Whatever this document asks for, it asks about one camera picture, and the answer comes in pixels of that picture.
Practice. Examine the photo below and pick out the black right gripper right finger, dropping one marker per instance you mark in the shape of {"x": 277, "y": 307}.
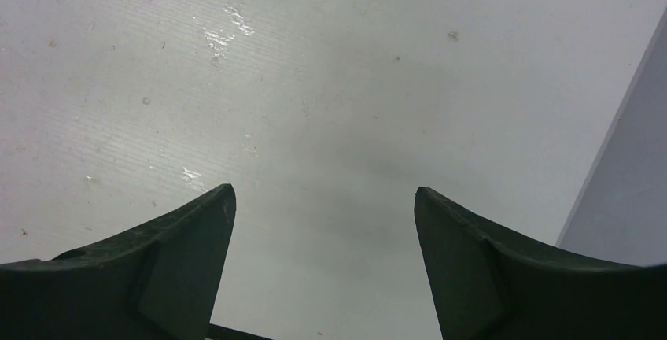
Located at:
{"x": 490, "y": 282}

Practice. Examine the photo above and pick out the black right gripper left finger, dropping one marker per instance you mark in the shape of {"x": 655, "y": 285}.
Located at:
{"x": 158, "y": 280}

